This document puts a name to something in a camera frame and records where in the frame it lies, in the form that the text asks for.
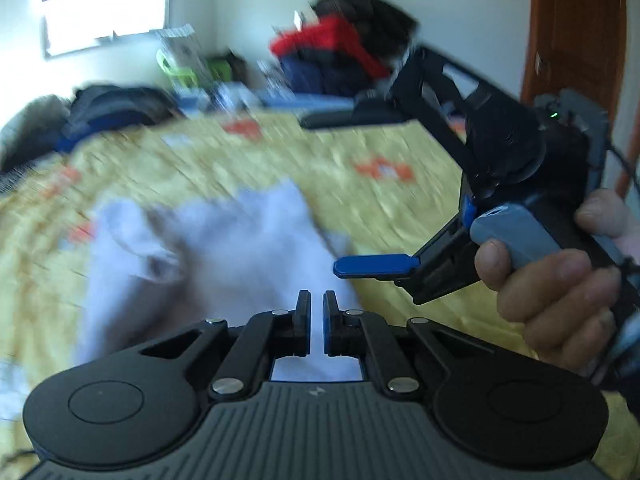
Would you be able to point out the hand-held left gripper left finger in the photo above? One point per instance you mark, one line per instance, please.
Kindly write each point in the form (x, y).
(303, 325)

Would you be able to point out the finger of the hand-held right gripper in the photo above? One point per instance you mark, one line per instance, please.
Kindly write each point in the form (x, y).
(372, 266)
(350, 116)

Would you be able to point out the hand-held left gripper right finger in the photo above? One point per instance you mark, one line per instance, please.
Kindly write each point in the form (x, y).
(330, 325)

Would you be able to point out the white small shirt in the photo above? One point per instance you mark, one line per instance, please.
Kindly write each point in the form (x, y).
(225, 250)

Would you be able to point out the stack of folded dark clothes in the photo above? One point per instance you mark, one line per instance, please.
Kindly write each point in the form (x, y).
(115, 105)

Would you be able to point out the person's right hand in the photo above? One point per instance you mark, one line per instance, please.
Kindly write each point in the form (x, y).
(555, 300)

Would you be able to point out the navy jacket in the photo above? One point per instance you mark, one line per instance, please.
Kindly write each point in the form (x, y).
(310, 75)

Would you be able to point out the yellow printed blanket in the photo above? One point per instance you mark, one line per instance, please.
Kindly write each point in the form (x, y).
(350, 200)

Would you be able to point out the red jacket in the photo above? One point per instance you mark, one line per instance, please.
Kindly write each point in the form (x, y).
(330, 40)

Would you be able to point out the black jacket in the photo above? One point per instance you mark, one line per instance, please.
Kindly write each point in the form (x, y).
(380, 15)

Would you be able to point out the wooden door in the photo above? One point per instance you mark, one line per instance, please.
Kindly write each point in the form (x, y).
(575, 35)

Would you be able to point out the green plastic stool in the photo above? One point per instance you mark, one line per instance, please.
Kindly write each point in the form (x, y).
(172, 67)

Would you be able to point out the window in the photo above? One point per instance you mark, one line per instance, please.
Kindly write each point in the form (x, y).
(100, 20)

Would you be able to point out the pile of black garments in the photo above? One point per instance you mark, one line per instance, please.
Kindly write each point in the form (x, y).
(27, 130)

